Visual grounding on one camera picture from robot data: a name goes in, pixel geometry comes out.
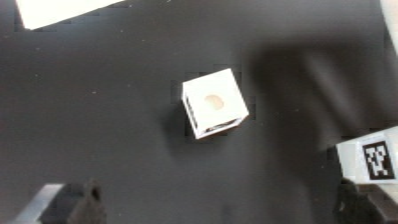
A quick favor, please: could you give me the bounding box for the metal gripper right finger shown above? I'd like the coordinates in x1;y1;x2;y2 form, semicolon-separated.
334;179;398;224

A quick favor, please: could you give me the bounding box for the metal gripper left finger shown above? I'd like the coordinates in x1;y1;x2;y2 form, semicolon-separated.
7;180;106;224

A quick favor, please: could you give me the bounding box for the white leg with threaded end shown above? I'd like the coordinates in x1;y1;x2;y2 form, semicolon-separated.
336;126;398;184

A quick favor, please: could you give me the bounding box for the small white tagged cube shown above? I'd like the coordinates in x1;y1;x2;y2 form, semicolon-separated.
181;69;248;139

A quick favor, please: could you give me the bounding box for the paper sheet with tags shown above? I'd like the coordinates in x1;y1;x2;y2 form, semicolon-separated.
14;0;122;30

